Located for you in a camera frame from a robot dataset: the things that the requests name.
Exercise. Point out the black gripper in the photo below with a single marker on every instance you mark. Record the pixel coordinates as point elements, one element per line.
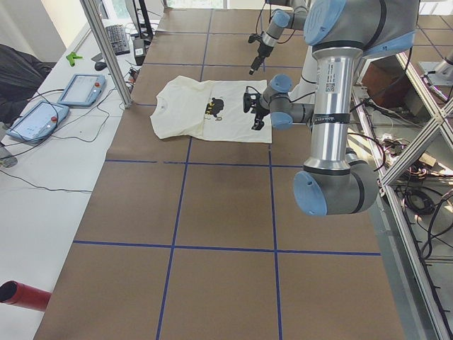
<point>260,112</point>
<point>261,52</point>

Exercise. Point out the cream long-sleeve cat shirt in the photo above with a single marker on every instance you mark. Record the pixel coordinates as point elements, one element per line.
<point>208,110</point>

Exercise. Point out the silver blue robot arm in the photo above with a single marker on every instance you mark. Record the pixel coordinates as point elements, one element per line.
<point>279,21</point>
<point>340,34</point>

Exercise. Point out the black power adapter brick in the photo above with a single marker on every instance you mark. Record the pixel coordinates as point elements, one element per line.
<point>139,50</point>

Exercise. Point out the black computer keyboard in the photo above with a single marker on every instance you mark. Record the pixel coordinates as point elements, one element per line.
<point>118,39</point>

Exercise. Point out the black computer mouse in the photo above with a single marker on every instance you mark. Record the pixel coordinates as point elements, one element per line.
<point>99,66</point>

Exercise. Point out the blue teach pendant far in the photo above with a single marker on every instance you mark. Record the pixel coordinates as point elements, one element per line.
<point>83,90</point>

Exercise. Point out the blue teach pendant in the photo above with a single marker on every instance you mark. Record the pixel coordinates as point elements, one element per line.
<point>38,123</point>
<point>83,90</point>

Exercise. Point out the green plastic clamp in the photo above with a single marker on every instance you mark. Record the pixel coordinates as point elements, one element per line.
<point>72,57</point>

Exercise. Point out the blue teach pendant near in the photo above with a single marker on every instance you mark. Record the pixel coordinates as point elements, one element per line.
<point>38,123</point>

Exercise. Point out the black cloth bag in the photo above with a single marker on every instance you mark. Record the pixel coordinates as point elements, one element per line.
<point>21,76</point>

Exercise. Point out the red cardboard tube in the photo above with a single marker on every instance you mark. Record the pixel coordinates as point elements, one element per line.
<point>25,296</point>

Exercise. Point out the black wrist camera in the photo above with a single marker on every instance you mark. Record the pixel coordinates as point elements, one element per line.
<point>250,102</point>
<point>255,37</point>

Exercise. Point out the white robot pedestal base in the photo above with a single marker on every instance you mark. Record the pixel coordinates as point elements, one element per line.
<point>303,94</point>

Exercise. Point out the grey aluminium frame post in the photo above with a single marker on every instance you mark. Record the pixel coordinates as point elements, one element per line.
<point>97,27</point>

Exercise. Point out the aluminium truss frame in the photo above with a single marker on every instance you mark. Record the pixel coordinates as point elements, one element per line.
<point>404,120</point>

